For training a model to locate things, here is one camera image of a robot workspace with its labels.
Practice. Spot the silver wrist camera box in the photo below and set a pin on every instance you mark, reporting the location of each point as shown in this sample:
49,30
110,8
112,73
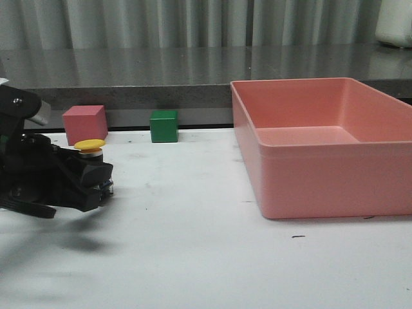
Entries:
43,115

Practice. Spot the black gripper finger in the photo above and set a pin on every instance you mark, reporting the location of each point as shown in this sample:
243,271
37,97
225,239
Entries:
69,192

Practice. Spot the pink plastic bin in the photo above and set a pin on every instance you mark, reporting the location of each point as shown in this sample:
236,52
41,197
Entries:
321,148

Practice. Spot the yellow push button switch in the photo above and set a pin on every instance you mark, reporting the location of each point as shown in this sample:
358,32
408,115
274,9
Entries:
94,173

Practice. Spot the white appliance on counter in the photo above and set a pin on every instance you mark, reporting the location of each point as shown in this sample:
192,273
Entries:
394,23

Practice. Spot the grey pleated curtain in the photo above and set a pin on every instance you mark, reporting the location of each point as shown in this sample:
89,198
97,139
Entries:
50,25

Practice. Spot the green cube block centre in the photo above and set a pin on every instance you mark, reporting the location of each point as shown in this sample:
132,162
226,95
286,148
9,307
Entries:
164,126

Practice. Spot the pink cube block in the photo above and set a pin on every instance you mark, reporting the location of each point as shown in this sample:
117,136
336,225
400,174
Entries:
84,123

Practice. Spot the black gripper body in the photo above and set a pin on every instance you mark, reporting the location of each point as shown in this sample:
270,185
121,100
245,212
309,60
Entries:
33,176

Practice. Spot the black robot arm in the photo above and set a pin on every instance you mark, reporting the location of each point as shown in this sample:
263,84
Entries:
17,106

